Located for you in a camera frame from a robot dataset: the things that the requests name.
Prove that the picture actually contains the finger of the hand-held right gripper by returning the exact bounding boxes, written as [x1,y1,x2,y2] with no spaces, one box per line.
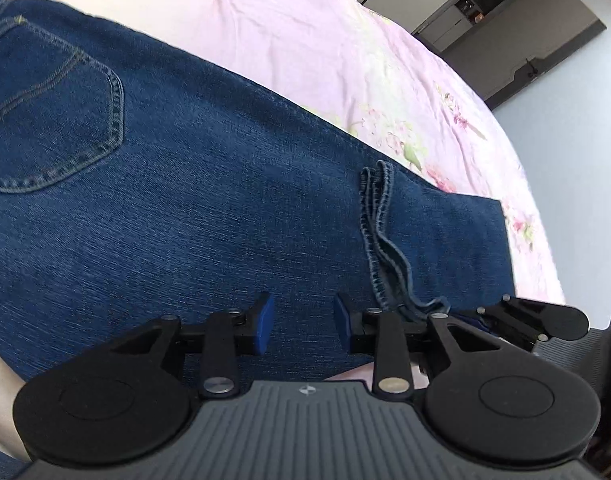
[455,294,554,348]

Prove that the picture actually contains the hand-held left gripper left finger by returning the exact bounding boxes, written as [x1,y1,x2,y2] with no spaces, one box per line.
[108,292,276,399]

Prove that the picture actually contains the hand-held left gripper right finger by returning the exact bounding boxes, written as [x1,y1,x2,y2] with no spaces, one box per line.
[333,293,506,402]

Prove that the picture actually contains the blue denim pants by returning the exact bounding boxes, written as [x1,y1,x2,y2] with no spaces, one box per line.
[0,0,518,480]

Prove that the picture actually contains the pink floral bed sheet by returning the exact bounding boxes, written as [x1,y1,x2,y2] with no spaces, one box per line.
[0,0,567,461]

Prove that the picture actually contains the grey shelf cabinet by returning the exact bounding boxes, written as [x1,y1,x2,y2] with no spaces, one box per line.
[413,0,607,112]

